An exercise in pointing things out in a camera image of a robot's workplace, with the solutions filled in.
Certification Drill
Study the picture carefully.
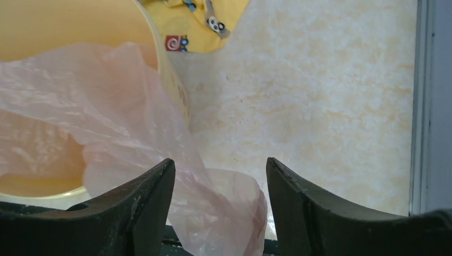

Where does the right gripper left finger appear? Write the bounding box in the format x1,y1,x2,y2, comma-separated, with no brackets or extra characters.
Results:
1,159,175,255

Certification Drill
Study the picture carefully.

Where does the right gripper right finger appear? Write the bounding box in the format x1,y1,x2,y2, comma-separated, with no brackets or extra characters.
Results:
266,158,451,255

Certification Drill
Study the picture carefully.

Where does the translucent pink plastic bag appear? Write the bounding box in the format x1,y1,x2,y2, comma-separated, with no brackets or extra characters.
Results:
1,43,267,255

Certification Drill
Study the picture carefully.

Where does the yellow printed wrapper bag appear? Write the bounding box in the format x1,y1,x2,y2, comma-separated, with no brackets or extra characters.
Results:
139,0,249,53

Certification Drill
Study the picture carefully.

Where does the yellow trash bin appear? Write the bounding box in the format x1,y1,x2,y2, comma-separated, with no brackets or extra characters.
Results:
1,1,190,209

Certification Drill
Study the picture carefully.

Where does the right aluminium frame post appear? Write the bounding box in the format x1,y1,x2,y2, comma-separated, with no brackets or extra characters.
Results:
409,1,451,215

